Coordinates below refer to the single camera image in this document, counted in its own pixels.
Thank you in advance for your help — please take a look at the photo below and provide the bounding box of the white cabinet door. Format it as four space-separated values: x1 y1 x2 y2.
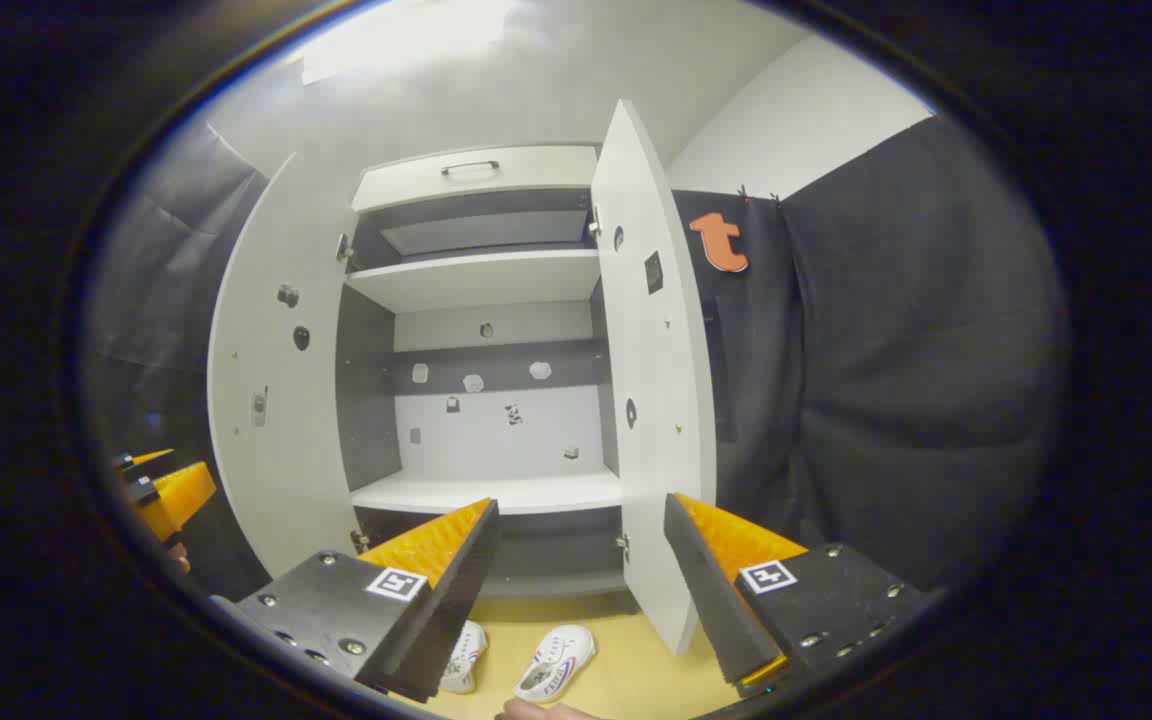
206 150 362 581
591 98 719 656

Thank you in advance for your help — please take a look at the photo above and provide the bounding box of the white cabinet drawer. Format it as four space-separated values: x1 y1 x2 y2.
351 145 602 213

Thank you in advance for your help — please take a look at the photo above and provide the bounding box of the white striped shoe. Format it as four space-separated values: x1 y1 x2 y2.
514 625 597 704
439 620 489 695

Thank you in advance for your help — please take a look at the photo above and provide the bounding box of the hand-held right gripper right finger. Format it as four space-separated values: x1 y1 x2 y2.
663 492 942 699

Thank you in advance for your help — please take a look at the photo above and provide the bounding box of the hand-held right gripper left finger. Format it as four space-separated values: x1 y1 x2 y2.
211 498 500 704

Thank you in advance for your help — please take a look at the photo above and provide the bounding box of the white shoe cabinet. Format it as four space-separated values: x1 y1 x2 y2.
336 143 637 601

